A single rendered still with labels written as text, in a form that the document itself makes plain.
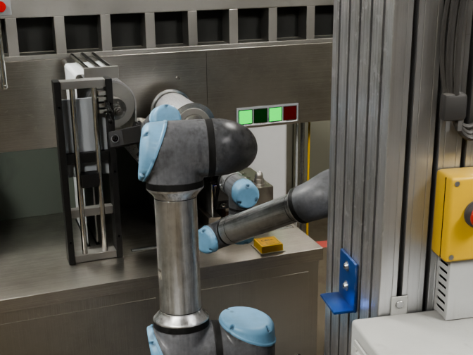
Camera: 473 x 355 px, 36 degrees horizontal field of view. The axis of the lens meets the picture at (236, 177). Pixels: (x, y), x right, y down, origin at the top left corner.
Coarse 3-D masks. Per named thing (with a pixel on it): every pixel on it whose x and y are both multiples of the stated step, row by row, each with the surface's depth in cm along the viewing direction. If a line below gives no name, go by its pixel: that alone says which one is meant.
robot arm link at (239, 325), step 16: (224, 320) 150; (240, 320) 150; (256, 320) 151; (224, 336) 149; (240, 336) 148; (256, 336) 148; (272, 336) 151; (224, 352) 148; (240, 352) 148; (256, 352) 149; (272, 352) 152
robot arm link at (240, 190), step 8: (232, 176) 213; (240, 176) 212; (224, 184) 214; (232, 184) 209; (240, 184) 207; (248, 184) 206; (232, 192) 207; (240, 192) 205; (248, 192) 206; (256, 192) 207; (232, 200) 209; (240, 200) 206; (248, 200) 207; (256, 200) 208; (232, 208) 210; (240, 208) 209; (248, 208) 210
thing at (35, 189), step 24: (0, 168) 245; (24, 168) 248; (48, 168) 251; (120, 168) 260; (0, 192) 247; (24, 192) 250; (48, 192) 253; (72, 192) 256; (96, 192) 259; (120, 192) 262; (144, 192) 265; (0, 216) 249; (24, 216) 252
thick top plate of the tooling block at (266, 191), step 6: (246, 168) 260; (246, 174) 254; (252, 174) 254; (252, 180) 247; (264, 180) 247; (258, 186) 241; (264, 186) 241; (270, 186) 241; (264, 192) 241; (270, 192) 241; (264, 198) 241; (270, 198) 242; (258, 204) 241
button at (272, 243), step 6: (258, 240) 224; (264, 240) 224; (270, 240) 224; (276, 240) 224; (258, 246) 222; (264, 246) 220; (270, 246) 220; (276, 246) 221; (282, 246) 222; (264, 252) 220
